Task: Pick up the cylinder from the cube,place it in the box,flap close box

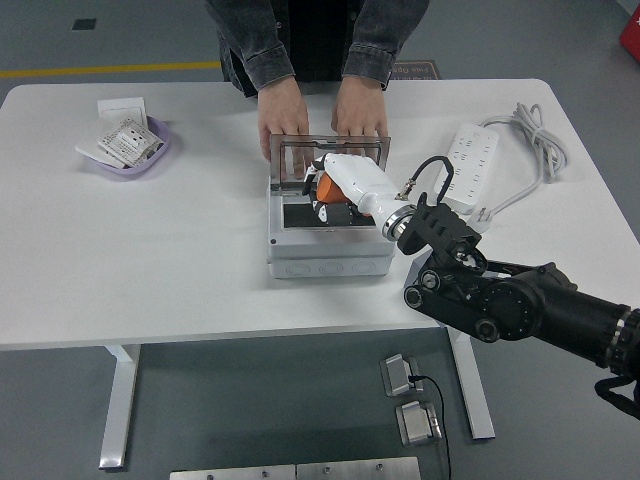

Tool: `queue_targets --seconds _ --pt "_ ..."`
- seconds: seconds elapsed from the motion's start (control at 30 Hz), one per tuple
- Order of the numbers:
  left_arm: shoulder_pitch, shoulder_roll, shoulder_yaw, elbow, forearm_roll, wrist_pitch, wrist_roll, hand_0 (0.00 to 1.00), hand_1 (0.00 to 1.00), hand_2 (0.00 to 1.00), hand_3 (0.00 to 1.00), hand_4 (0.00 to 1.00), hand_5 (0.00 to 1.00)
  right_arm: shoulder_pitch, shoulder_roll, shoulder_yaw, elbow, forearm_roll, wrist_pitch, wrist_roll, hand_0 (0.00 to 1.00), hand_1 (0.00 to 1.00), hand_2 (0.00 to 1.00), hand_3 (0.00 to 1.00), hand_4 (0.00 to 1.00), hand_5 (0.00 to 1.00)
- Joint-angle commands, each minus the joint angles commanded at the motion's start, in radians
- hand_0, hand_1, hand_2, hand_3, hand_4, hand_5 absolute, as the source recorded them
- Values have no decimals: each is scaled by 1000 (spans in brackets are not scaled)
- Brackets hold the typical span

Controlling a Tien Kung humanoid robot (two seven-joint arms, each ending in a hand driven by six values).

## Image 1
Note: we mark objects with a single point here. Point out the person's right hand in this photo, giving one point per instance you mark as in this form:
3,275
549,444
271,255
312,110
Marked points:
280,115

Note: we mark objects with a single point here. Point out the person's left hand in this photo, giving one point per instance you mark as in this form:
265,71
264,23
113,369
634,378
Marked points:
360,112

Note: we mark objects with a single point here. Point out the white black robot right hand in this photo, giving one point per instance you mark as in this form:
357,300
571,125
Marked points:
360,177

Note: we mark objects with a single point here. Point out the orange cylinder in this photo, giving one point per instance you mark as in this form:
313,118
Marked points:
330,189

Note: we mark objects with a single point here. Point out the grey junction box clear lid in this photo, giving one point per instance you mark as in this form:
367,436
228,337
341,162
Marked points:
330,260

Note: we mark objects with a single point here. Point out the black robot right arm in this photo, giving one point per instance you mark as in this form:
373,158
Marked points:
525,300

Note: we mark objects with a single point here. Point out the person's right forearm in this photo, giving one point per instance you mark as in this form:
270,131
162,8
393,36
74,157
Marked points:
260,45

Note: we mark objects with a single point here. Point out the person's left forearm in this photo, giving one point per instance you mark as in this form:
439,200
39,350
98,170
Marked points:
380,40

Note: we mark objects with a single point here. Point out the brown floor sign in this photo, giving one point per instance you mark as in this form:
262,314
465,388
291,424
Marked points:
417,70

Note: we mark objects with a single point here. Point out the person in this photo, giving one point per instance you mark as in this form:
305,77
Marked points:
320,40

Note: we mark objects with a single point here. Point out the white power strip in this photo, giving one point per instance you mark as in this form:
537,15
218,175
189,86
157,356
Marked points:
475,150

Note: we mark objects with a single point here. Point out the purple plastic tray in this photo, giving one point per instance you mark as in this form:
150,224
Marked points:
159,159

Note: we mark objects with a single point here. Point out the printed white socket panel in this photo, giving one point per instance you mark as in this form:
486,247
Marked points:
127,140

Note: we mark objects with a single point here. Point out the yellow floor tape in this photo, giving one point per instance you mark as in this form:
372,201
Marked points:
125,68

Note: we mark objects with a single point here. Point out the white flat packet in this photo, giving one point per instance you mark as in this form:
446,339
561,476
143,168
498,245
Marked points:
87,145

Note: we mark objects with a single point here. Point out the silver foot pedal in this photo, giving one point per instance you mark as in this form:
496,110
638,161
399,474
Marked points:
397,375
417,425

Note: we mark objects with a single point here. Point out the black floor plate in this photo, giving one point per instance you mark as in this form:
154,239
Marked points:
84,24

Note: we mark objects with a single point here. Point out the white table leg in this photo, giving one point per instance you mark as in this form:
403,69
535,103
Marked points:
472,390
120,400

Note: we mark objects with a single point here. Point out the red object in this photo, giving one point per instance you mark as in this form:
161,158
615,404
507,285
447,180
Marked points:
631,30

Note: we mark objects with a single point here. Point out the plain white switch panel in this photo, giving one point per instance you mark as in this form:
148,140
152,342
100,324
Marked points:
120,107

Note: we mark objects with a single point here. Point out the metal base plate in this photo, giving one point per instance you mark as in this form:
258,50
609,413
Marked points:
232,473
357,470

